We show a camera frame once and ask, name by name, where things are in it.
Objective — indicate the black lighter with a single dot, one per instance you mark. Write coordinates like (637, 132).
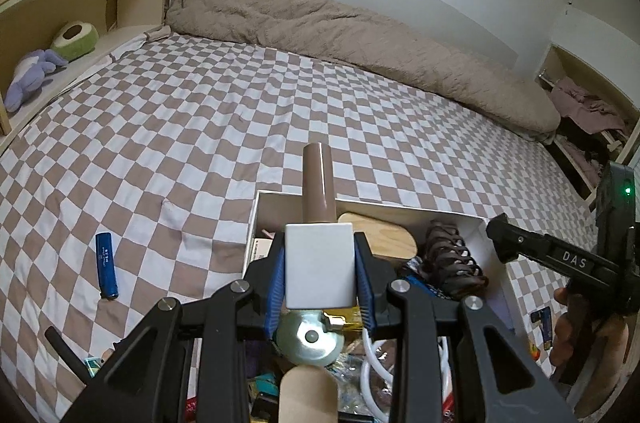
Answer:
(62, 345)

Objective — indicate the green avocado plush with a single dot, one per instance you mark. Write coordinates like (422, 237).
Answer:
(82, 45)

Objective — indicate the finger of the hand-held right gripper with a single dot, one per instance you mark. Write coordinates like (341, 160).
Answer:
(510, 238)

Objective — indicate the beige fluffy blanket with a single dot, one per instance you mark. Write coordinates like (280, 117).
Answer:
(325, 23)

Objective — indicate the wooden board piece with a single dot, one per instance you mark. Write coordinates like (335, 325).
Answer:
(390, 240)

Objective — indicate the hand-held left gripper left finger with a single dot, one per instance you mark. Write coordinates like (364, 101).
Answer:
(275, 298)

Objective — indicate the person's right hand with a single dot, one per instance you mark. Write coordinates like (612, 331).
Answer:
(562, 333)

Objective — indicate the brown tube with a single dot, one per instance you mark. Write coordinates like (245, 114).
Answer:
(317, 183)

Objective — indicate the open closet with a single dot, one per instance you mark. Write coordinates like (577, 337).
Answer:
(555, 58)

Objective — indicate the pink clothes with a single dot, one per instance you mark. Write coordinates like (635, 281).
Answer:
(585, 103)

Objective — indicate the purple plush toy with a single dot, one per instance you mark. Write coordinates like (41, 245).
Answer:
(27, 75)

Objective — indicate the white cube adapter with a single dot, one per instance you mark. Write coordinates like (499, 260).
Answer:
(320, 263)

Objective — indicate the white box of items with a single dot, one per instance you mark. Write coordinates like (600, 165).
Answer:
(280, 210)

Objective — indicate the teal lighter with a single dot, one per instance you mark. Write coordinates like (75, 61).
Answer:
(94, 365)

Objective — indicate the brown hair claw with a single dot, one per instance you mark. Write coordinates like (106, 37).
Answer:
(450, 253)

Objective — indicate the gold foil packet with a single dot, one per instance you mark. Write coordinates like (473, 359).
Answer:
(345, 322)

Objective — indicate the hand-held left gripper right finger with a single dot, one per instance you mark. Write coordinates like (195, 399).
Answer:
(364, 298)

